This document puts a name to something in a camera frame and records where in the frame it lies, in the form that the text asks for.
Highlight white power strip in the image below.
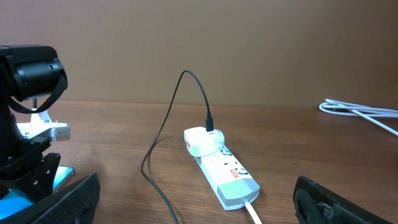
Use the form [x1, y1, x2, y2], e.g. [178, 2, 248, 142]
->
[193, 142, 261, 210]

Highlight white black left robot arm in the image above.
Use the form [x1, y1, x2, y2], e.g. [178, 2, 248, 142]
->
[1, 45, 68, 203]

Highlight white power strip cord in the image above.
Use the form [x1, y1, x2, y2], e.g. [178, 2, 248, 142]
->
[244, 98, 398, 224]

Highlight white USB charger plug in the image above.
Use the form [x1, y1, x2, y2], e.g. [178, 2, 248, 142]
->
[184, 127, 225, 157]

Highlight blue screen Galaxy smartphone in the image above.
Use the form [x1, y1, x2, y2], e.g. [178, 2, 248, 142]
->
[1, 166, 75, 220]

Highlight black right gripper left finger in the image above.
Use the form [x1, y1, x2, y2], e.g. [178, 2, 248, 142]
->
[1, 172, 101, 224]

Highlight black USB charging cable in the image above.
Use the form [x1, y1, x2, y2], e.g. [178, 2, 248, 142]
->
[140, 70, 215, 224]

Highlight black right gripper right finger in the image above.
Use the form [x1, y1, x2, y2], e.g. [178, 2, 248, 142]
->
[293, 176, 392, 224]

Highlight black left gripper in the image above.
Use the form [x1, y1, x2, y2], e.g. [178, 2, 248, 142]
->
[1, 137, 61, 202]

